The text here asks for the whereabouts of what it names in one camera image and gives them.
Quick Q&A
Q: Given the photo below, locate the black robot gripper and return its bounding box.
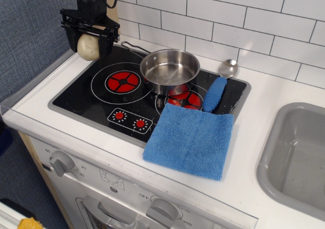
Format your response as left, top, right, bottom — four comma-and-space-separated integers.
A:
60, 0, 115, 58

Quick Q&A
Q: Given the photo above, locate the beige toy potato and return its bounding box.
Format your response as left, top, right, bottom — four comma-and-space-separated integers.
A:
77, 34, 100, 61

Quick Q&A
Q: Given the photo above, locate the black toy stovetop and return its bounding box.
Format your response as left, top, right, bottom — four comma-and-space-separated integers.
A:
48, 44, 252, 148

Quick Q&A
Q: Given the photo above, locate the stainless steel pan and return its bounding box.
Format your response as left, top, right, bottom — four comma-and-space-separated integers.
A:
121, 41, 201, 96

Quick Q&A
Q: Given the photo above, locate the grey left oven knob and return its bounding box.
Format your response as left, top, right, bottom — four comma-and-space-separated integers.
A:
50, 151, 75, 177

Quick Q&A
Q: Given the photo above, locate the grey oven knob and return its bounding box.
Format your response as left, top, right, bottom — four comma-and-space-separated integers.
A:
146, 199, 179, 228
50, 151, 75, 177

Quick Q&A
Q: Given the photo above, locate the blue microfiber cloth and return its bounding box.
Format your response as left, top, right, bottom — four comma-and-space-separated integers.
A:
143, 104, 234, 181

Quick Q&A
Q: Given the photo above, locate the white toy oven door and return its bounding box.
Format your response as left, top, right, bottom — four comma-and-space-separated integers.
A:
76, 196, 162, 228

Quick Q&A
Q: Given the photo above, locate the grey right oven knob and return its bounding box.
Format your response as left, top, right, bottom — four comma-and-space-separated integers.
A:
146, 199, 179, 228

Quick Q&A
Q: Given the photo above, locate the yellow and black object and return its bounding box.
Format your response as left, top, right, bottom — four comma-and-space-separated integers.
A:
17, 217, 44, 229

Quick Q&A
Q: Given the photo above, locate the grey toy sink basin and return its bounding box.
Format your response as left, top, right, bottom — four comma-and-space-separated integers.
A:
256, 103, 324, 220

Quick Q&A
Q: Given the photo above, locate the blue-handled metal spoon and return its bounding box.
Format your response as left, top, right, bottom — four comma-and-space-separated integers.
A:
203, 59, 238, 112

